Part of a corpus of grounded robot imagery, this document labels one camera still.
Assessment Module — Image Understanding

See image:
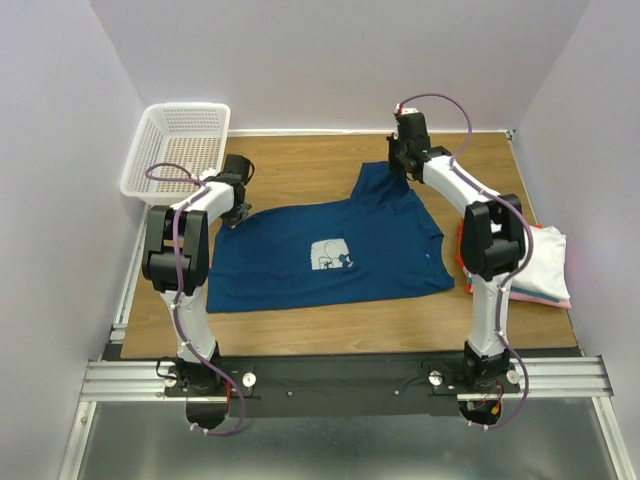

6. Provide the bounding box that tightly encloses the blue t-shirt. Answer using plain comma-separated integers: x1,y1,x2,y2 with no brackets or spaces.
206,162,454,313

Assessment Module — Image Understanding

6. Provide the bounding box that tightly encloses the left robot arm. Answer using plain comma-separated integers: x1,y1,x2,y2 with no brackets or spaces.
142,154,255,395

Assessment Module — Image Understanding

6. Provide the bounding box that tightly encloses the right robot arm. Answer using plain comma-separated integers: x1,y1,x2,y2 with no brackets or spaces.
387,107,528,392

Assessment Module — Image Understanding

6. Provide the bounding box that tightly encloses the white plastic laundry basket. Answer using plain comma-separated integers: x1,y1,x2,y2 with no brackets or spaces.
120,102,231,206

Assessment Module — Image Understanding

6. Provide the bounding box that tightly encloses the white folded t-shirt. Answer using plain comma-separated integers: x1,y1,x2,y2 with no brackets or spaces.
510,224,570,301

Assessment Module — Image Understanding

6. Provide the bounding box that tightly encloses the pink folded t-shirt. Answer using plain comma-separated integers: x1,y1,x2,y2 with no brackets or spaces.
510,291,571,309

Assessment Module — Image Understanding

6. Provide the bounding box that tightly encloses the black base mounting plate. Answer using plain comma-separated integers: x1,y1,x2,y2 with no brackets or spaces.
161,352,520,424

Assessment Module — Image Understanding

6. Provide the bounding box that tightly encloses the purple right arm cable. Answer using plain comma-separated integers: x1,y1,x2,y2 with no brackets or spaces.
393,93,536,432

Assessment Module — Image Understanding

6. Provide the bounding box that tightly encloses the aluminium frame rail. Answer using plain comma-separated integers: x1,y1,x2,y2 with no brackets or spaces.
80,357,613,403

